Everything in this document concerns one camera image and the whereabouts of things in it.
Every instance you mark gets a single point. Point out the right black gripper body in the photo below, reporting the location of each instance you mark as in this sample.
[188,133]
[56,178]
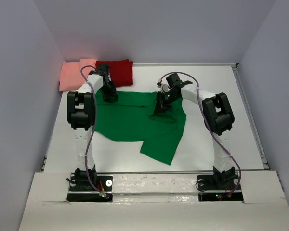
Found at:
[168,97]

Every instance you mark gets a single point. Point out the folded pink t shirt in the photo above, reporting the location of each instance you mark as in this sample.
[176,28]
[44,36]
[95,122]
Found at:
[70,76]

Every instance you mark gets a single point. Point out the folded red t shirt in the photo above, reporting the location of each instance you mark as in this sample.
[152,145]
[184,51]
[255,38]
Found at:
[121,72]

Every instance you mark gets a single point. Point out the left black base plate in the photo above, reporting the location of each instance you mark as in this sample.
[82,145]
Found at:
[86,193]

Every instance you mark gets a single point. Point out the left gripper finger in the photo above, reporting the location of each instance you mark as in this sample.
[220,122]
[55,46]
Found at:
[107,99]
[114,97]

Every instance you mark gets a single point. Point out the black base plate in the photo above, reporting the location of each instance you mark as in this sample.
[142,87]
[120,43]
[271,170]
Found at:
[86,193]
[209,191]

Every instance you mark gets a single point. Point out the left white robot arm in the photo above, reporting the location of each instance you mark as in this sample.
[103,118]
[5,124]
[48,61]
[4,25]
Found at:
[82,116]

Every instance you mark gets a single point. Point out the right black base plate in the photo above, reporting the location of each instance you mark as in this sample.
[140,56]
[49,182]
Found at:
[209,191]

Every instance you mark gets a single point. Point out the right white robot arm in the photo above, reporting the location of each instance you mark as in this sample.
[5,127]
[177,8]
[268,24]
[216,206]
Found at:
[218,119]

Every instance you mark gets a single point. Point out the green t shirt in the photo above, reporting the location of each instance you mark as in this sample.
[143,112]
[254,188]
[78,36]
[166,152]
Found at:
[131,119]

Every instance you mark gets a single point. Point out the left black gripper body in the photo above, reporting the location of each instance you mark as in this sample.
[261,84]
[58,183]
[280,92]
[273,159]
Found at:
[108,89]

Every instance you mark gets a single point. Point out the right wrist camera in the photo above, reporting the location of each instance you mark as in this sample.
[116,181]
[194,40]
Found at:
[164,88]

